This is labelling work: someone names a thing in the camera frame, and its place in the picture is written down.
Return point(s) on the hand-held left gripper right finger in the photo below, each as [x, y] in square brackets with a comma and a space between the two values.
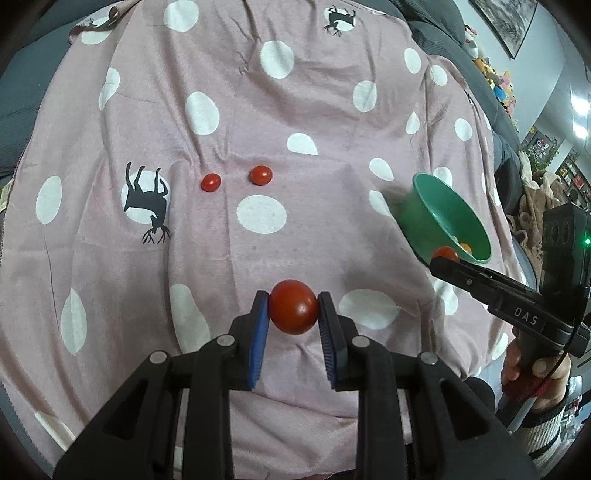
[328, 341]

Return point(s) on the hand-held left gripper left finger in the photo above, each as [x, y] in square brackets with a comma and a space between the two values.
[258, 341]

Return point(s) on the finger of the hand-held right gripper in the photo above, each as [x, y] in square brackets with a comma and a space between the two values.
[471, 279]

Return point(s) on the small red cherry tomato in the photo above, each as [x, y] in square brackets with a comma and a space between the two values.
[261, 175]
[447, 253]
[211, 182]

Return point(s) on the large red tomato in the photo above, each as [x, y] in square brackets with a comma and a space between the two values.
[293, 307]

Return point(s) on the green plastic bowl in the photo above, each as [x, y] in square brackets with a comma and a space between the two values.
[438, 217]

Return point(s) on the person's right forearm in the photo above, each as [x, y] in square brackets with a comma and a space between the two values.
[545, 434]

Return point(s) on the person's right hand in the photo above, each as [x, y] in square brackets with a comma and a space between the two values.
[510, 362]

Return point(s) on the brown fuzzy cloth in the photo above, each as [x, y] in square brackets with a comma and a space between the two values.
[531, 207]

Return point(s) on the cluttered display shelf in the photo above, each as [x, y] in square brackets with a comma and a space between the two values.
[554, 154]

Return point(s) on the pile of plush toys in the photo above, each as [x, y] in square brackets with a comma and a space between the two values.
[496, 78]

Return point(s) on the pink polka dot blanket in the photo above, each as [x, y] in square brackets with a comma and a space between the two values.
[323, 138]

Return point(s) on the framed wall picture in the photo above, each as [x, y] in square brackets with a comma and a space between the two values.
[508, 23]

